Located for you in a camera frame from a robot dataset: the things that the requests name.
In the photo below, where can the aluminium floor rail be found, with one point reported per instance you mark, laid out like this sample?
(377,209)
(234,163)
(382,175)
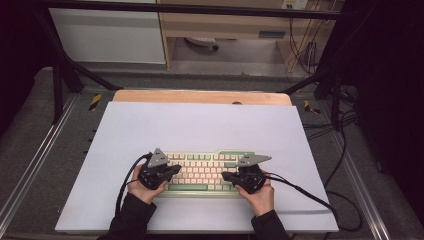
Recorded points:
(360,186)
(36,160)

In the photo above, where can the yellow and black tape strip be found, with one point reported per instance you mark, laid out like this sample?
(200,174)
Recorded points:
(310,107)
(95,102)

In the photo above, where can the white board sheet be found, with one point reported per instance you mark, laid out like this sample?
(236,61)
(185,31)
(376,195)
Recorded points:
(200,126)

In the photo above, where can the person's left hand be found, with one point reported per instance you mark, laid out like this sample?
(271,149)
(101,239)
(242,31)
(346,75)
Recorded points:
(140,195)

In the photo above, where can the green and cream keyboard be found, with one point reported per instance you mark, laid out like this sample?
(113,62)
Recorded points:
(200,173)

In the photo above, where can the black metal frame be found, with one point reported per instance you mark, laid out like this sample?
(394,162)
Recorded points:
(200,8)

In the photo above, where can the wooden table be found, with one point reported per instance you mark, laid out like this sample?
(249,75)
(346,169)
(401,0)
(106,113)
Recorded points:
(200,97)

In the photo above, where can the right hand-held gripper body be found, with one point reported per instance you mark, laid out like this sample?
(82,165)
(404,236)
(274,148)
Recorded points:
(251,178)

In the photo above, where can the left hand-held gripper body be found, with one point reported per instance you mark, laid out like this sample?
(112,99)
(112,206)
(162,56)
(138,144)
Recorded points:
(154,173)

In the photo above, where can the person's right hand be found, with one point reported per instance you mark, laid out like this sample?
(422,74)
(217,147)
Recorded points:
(261,201)

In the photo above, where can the office chair base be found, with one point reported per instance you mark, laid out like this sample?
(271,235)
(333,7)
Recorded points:
(201,41)

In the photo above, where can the white cabinet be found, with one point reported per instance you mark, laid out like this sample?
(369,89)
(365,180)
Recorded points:
(106,33)

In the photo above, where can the light wooden desk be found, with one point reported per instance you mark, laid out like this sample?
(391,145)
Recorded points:
(226,25)

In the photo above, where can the white power strip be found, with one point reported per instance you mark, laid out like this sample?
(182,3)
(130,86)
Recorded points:
(295,4)

